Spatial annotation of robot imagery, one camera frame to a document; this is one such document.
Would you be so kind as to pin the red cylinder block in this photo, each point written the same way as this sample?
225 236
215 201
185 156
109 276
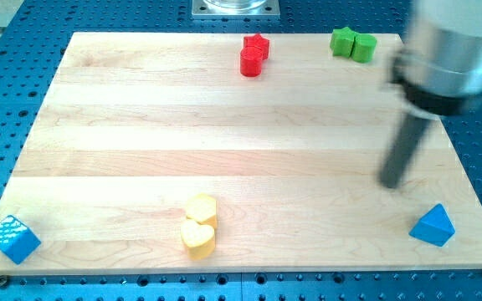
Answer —
251 59

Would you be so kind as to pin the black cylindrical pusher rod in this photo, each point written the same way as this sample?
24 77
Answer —
410 132

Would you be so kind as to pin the blue cube block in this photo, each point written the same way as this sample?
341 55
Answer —
17 240

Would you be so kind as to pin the red star block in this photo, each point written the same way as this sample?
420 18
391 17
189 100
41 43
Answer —
258 41

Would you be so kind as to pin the green cylinder block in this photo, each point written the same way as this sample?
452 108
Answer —
363 48

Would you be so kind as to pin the blue triangle block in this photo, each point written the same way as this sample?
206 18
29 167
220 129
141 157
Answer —
434 227

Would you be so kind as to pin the green star block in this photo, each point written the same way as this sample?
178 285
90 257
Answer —
342 41

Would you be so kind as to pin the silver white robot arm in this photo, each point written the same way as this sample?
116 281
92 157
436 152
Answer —
440 65

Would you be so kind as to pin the yellow hexagon block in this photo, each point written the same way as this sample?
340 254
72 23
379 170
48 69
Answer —
202 209

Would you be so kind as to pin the yellow heart block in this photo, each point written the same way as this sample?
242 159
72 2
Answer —
198 239

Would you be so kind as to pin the light wooden board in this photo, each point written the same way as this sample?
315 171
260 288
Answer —
135 124

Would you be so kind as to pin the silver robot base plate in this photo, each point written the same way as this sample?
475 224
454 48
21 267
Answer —
234 9

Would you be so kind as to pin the left board clamp bolt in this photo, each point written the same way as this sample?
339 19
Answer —
4 281

